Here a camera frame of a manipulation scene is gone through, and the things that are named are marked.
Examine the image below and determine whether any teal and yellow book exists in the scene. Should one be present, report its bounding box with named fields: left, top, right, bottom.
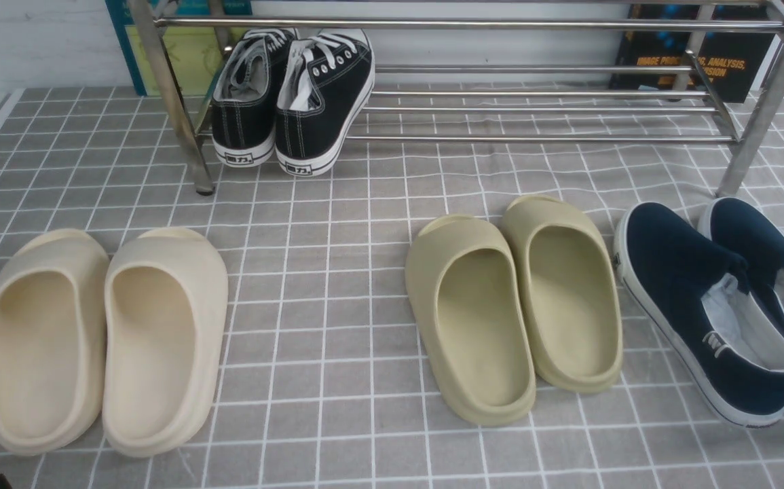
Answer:
left=106, top=1, right=221, bottom=97

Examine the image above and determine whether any left black canvas sneaker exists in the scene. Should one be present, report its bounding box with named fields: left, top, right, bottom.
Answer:
left=210, top=28, right=299, bottom=168

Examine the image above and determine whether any right cream foam slipper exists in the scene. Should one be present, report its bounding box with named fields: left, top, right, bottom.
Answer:
left=101, top=227, right=229, bottom=458

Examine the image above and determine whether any right black canvas sneaker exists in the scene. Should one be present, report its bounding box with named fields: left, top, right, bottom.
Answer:
left=275, top=29, right=375, bottom=177

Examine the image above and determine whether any metal shoe rack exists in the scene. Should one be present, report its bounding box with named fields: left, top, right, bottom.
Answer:
left=127, top=1, right=784, bottom=197

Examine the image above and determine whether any right olive foam slipper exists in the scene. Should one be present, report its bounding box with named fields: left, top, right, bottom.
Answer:
left=500, top=194, right=622, bottom=394

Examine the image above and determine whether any olive foam slipper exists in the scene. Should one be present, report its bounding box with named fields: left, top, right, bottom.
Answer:
left=500, top=194, right=622, bottom=394
left=405, top=215, right=536, bottom=427

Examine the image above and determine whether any left olive foam slipper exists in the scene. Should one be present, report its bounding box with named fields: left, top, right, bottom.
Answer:
left=405, top=215, right=536, bottom=427

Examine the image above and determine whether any left cream foam slipper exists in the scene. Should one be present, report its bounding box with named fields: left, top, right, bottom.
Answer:
left=0, top=229, right=109, bottom=456

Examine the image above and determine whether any grey checked table cloth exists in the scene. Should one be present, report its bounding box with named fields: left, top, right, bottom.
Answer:
left=0, top=87, right=784, bottom=488

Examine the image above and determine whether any cream foam slipper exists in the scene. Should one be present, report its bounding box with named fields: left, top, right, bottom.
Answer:
left=0, top=229, right=109, bottom=456
left=101, top=227, right=229, bottom=458

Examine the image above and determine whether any black canvas sneaker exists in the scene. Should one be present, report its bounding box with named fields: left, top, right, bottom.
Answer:
left=275, top=29, right=375, bottom=177
left=210, top=28, right=299, bottom=168

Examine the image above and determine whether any black image processing book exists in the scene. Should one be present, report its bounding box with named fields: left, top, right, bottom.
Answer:
left=608, top=4, right=774, bottom=103

